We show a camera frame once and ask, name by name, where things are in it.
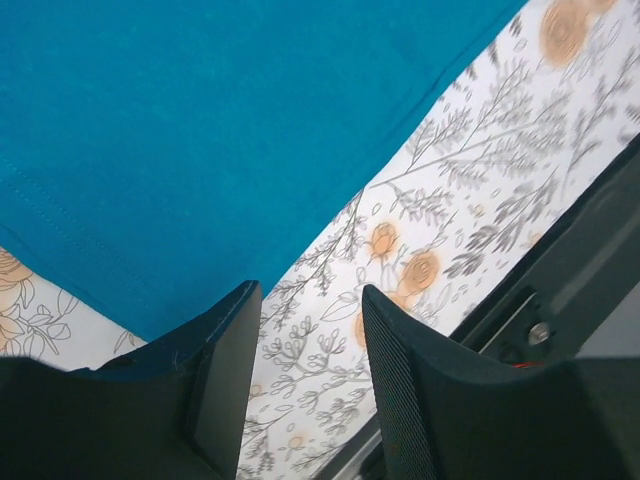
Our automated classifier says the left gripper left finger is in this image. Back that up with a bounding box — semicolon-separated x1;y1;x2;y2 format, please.
1;281;262;479

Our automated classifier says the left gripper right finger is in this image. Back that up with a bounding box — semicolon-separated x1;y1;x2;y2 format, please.
362;286;639;479

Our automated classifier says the teal blue t-shirt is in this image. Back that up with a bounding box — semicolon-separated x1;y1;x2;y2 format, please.
1;1;522;340

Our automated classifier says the floral patterned table mat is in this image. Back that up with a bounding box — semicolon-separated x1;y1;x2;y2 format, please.
1;1;639;479

